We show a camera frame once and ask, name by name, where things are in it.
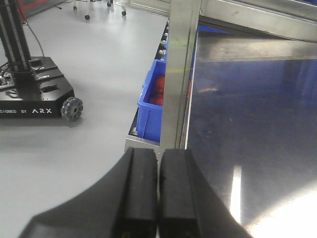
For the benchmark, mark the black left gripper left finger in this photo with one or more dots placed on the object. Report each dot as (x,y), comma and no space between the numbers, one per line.
(122,204)

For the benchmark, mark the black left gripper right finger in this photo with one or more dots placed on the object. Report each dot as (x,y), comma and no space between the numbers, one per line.
(188,206)

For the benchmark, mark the black ARX mobile robot base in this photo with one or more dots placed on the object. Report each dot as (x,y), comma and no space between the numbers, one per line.
(31,87)

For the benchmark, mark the blue plastic bin red contents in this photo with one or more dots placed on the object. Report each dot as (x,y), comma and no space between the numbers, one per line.
(150,115)

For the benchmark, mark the red items in bin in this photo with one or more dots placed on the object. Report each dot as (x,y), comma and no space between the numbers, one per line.
(158,93)

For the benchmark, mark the rolling chair base with casters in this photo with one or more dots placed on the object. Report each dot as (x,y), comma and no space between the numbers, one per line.
(91,5)

